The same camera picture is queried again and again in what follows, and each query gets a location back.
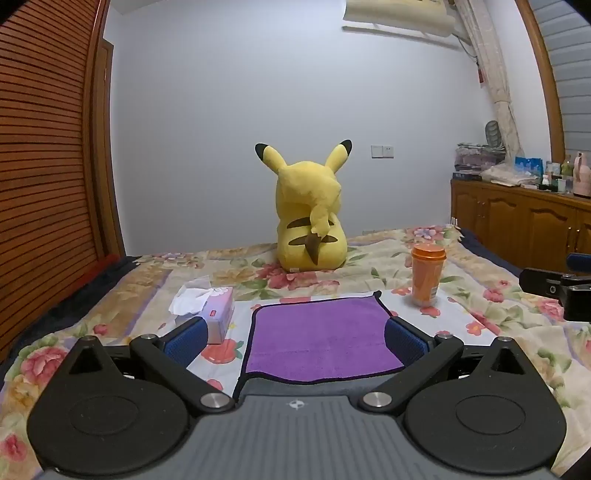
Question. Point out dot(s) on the beige crumpled cloth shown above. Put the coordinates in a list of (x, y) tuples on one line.
[(508, 175)]

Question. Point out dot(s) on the wooden louvered wardrobe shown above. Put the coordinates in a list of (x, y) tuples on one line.
[(41, 161)]

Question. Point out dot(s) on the floral blanket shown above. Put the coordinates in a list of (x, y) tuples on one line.
[(485, 295)]

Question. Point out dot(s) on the grey fan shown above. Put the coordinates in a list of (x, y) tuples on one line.
[(493, 134)]

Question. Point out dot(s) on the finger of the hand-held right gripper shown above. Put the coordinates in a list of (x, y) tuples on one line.
[(579, 263), (545, 281)]

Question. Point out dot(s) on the white air conditioner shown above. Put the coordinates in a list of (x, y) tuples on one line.
[(397, 16)]

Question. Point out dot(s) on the blue packet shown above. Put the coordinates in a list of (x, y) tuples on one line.
[(527, 165)]

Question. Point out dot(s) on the grey window blinds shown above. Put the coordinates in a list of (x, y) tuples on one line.
[(570, 60)]

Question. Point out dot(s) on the yellow plush toy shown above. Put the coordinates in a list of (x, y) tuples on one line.
[(307, 221)]

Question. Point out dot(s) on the pink tissue box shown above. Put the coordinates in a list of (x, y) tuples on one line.
[(220, 314)]

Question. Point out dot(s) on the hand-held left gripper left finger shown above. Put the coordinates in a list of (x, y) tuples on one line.
[(187, 342)]

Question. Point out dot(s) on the stack of folded cloths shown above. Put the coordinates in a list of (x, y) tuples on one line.
[(475, 158)]

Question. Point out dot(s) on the wooden window frame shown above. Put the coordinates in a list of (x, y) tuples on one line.
[(545, 78)]

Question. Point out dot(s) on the beige curtain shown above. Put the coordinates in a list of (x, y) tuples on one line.
[(496, 83)]

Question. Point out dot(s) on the wooden cabinet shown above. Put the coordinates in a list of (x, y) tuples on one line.
[(517, 217)]

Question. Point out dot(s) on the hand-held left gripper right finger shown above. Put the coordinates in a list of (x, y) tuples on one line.
[(405, 344)]

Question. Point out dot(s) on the orange cup with lid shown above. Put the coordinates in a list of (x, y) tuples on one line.
[(427, 281)]

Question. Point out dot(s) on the white wall switch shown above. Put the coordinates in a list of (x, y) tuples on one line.
[(382, 152)]

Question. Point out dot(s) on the green bottle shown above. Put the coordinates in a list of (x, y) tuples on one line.
[(566, 167)]

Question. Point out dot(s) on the purple towel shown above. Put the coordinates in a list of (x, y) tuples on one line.
[(318, 337)]

